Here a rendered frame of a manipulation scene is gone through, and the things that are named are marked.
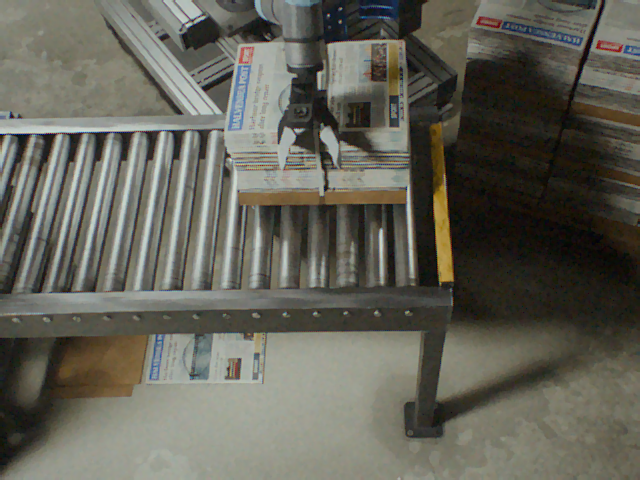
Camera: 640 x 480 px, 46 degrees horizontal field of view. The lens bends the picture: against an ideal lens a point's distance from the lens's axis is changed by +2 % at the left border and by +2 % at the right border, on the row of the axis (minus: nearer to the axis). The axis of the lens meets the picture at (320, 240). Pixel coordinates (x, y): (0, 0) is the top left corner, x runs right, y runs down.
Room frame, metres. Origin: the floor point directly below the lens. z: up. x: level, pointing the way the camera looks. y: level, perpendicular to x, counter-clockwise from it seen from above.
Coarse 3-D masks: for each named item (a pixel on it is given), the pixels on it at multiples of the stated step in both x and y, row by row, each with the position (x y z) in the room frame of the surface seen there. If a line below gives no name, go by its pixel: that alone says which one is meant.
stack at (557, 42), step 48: (528, 0) 1.49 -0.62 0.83; (576, 0) 1.46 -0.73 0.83; (624, 0) 1.43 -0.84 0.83; (480, 48) 1.42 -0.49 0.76; (528, 48) 1.36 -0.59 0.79; (576, 48) 1.31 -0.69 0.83; (624, 48) 1.28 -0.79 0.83; (480, 96) 1.41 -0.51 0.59; (576, 96) 1.29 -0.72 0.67; (624, 96) 1.24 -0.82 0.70; (528, 144) 1.33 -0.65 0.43; (576, 144) 1.27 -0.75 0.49; (624, 144) 1.21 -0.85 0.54; (480, 192) 1.40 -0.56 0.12; (528, 192) 1.32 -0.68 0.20; (576, 192) 1.25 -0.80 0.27; (624, 192) 1.18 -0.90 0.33; (576, 240) 1.22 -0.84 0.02; (624, 240) 1.15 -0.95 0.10
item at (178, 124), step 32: (0, 128) 1.34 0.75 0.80; (32, 128) 1.33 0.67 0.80; (64, 128) 1.31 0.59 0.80; (96, 128) 1.30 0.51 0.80; (128, 128) 1.29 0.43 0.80; (160, 128) 1.27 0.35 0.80; (192, 128) 1.26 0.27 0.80; (224, 128) 1.24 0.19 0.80; (416, 128) 1.17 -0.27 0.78; (96, 160) 1.29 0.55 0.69
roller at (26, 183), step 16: (32, 144) 1.27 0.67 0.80; (48, 144) 1.30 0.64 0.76; (32, 160) 1.23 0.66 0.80; (16, 176) 1.19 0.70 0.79; (32, 176) 1.18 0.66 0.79; (16, 192) 1.13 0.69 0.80; (32, 192) 1.14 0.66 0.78; (16, 208) 1.09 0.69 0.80; (16, 224) 1.04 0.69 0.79; (0, 240) 1.00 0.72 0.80; (16, 240) 1.00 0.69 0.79; (0, 256) 0.96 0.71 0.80; (16, 256) 0.97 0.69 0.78; (0, 272) 0.92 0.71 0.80; (0, 288) 0.88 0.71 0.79
